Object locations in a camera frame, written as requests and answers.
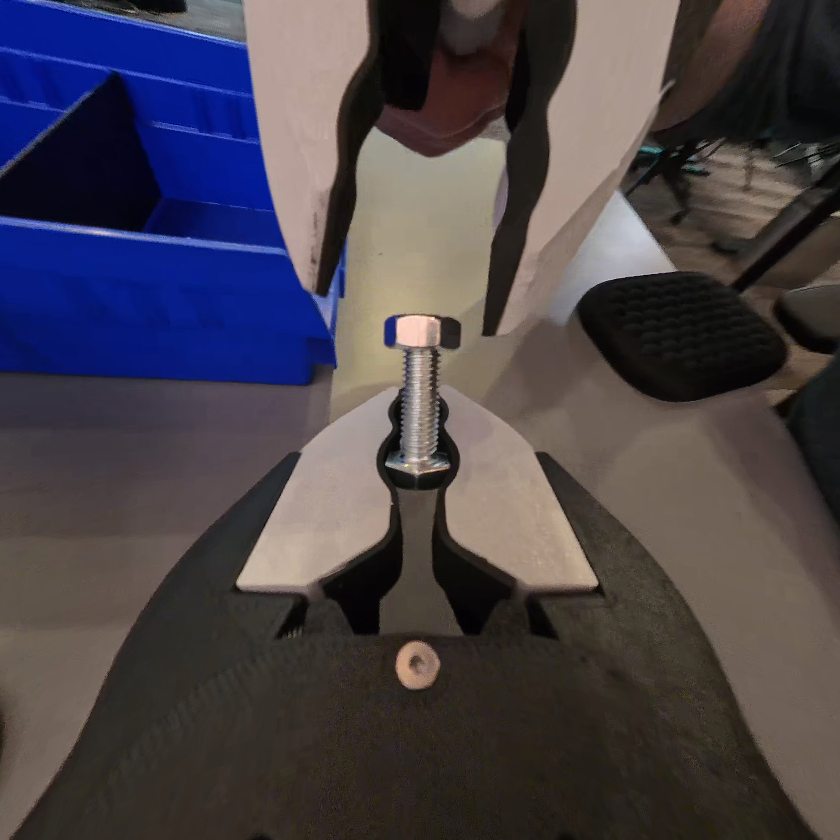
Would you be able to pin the silver hex bolt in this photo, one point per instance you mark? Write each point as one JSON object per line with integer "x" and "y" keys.
{"x": 417, "y": 413}

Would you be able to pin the person's right hand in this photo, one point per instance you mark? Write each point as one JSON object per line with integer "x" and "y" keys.
{"x": 453, "y": 98}

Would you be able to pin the grey office chair seat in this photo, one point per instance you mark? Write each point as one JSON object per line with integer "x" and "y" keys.
{"x": 814, "y": 318}

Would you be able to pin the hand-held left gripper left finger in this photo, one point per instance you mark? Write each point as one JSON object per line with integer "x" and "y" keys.
{"x": 321, "y": 512}

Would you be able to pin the black office chair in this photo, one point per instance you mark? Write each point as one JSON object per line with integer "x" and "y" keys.
{"x": 676, "y": 164}

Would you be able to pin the person's right forearm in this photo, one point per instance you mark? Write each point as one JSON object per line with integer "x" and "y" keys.
{"x": 768, "y": 59}

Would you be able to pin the silver hex nut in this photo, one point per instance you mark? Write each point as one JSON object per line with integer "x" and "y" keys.
{"x": 420, "y": 331}

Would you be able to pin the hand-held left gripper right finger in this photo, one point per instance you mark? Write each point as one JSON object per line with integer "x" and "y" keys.
{"x": 518, "y": 518}

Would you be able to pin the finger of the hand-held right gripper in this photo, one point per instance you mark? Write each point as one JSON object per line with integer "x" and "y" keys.
{"x": 590, "y": 98}
{"x": 295, "y": 98}

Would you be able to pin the black wrist rest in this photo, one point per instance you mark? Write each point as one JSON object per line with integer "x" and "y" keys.
{"x": 682, "y": 334}

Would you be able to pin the blue plastic bin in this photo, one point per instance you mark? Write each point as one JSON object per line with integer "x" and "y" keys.
{"x": 131, "y": 308}

